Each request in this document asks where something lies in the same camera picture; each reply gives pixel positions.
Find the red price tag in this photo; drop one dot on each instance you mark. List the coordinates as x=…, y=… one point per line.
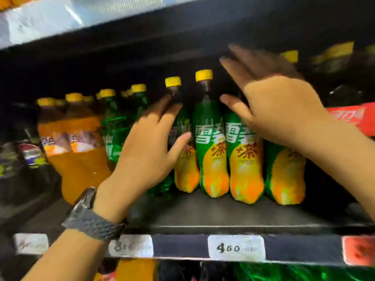
x=359, y=250

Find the row of green bottles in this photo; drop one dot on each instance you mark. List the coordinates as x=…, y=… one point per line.
x=293, y=273

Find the person's left hand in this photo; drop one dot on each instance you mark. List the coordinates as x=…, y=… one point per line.
x=143, y=160

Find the grey wristwatch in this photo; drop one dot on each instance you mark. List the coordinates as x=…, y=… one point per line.
x=90, y=222

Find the silver shelf edge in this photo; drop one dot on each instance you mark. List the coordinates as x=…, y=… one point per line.
x=58, y=17

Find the orange soda bottle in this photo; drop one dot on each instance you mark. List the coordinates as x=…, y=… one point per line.
x=85, y=160
x=136, y=270
x=52, y=134

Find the person's left middle finger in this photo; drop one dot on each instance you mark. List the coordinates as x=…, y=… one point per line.
x=158, y=106

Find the dark cola bottle red label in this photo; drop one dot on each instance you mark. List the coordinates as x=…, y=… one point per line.
x=351, y=114

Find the clear green soda bottle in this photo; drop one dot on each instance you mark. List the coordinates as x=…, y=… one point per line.
x=112, y=128
x=139, y=102

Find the person's right thumb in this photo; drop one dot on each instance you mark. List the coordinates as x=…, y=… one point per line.
x=235, y=105

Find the person's left thumb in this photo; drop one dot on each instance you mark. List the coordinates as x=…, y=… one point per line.
x=180, y=146

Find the person's right forearm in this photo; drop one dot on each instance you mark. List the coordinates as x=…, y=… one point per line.
x=345, y=155

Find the person's left forearm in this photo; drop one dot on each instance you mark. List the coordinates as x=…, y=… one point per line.
x=70, y=257

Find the black store shelf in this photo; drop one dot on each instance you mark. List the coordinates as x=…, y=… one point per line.
x=234, y=213

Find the dark bottle yellow cap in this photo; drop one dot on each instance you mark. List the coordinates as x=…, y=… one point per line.
x=337, y=55

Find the person's right hand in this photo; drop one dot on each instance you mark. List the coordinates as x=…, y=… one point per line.
x=281, y=108

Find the white price tag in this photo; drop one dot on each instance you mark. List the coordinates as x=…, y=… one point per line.
x=131, y=246
x=30, y=244
x=236, y=247

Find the green yellow label tea bottle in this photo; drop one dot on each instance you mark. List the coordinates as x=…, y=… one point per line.
x=212, y=149
x=246, y=169
x=187, y=172
x=287, y=178

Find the dark soda bottle blue label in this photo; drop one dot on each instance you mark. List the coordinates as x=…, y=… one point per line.
x=30, y=155

